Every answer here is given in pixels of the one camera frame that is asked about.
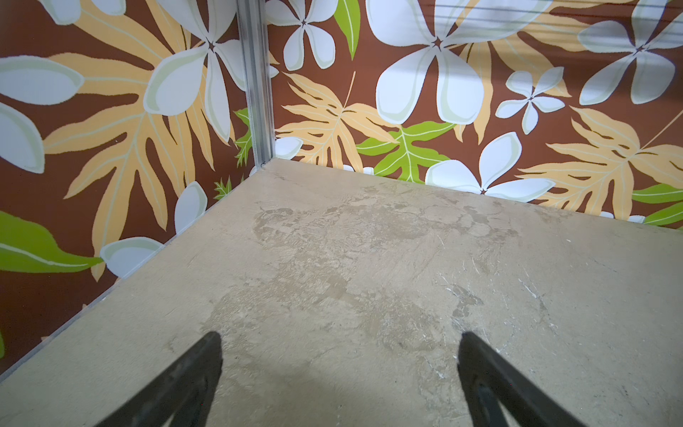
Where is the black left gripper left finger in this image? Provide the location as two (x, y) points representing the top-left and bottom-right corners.
(98, 331), (222, 426)

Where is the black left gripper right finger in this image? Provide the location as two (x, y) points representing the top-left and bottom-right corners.
(458, 331), (583, 426)

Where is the aluminium frame post left rear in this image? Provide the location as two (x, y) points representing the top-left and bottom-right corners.
(237, 0), (275, 169)

